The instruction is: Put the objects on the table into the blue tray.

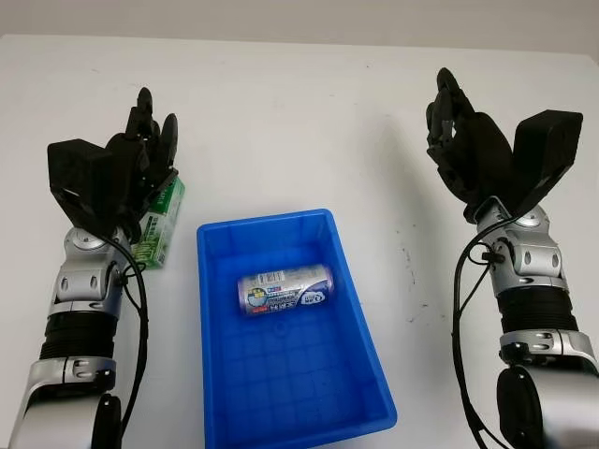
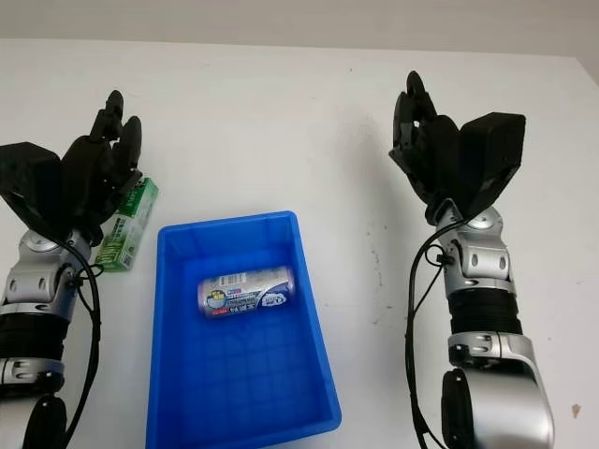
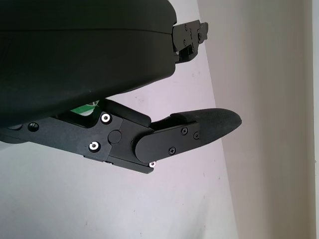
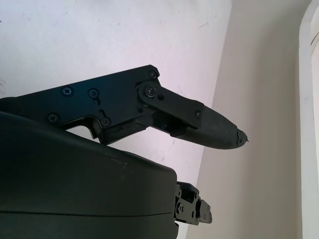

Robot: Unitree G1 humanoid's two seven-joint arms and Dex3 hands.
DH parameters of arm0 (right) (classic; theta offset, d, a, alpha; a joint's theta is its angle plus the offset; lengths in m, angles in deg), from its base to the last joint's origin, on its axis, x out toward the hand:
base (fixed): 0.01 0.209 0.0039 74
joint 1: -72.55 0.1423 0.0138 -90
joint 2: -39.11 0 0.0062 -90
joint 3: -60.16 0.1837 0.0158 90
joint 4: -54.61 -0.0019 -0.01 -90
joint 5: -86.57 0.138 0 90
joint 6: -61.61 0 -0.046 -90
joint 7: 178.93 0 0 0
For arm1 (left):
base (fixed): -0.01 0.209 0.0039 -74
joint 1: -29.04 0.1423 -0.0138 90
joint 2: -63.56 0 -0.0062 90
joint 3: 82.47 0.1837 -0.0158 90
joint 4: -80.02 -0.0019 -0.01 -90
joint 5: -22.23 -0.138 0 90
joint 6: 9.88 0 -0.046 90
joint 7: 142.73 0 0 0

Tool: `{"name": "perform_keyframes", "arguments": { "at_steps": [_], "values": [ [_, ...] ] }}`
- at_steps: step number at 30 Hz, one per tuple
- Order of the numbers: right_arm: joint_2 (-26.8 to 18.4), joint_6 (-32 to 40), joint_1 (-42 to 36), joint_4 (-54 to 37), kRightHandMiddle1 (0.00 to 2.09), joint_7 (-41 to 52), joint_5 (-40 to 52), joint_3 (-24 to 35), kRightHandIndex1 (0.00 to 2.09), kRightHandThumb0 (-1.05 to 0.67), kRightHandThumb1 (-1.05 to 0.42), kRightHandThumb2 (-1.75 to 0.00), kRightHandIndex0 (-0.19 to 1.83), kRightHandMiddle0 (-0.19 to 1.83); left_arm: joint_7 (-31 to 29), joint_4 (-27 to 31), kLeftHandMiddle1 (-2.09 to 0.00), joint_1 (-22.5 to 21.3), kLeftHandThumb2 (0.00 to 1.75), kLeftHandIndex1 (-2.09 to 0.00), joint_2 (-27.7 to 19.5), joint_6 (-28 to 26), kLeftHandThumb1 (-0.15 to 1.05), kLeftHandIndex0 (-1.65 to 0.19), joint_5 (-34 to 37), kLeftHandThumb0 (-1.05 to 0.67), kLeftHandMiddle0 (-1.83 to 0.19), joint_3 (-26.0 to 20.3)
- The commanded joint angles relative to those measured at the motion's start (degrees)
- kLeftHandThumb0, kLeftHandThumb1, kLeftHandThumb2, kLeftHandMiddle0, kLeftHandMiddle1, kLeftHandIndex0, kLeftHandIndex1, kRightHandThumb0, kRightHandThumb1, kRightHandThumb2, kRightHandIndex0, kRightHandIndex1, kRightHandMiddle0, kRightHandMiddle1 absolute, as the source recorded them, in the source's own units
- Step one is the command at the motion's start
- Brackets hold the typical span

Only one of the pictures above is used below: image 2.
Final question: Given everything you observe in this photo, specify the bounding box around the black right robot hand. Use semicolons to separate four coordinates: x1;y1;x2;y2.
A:
387;70;467;214

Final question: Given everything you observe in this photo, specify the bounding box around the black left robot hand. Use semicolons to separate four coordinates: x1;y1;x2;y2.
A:
59;89;144;236

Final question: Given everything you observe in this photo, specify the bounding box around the green carton box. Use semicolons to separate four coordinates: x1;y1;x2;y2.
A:
95;176;160;274

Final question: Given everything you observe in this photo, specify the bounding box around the blue plastic tray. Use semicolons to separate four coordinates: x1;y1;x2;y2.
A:
144;210;343;449

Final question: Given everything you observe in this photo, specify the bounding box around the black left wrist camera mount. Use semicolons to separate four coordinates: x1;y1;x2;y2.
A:
0;141;72;238

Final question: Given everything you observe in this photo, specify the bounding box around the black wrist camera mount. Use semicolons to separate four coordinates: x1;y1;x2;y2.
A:
460;111;527;222
0;141;72;238

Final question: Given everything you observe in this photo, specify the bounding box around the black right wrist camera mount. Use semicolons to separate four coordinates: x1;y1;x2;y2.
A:
460;111;527;222

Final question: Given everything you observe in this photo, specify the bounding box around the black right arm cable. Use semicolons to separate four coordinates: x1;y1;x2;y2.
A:
401;218;451;449

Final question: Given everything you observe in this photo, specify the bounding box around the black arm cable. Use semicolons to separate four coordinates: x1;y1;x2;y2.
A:
59;238;105;449
401;218;451;449

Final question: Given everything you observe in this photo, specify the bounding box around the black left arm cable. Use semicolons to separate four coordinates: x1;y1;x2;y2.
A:
59;238;105;449

